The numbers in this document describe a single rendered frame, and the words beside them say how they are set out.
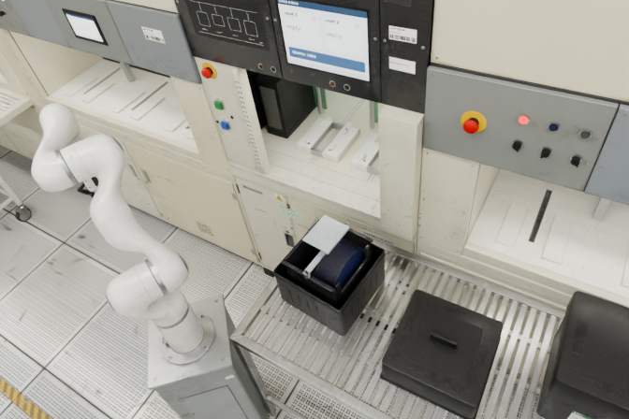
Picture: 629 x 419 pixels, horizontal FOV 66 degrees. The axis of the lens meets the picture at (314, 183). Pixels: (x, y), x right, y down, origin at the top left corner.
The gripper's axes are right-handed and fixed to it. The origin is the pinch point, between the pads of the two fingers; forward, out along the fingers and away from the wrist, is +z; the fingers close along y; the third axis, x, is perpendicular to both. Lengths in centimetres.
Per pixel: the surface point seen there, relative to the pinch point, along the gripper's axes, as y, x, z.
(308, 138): 82, -16, 10
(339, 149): 89, -29, 11
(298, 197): 64, -33, 20
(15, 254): -71, 112, 101
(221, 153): 47.7, 1.2, 9.5
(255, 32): 62, -30, -54
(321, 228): 52, -73, -7
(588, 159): 103, -120, -38
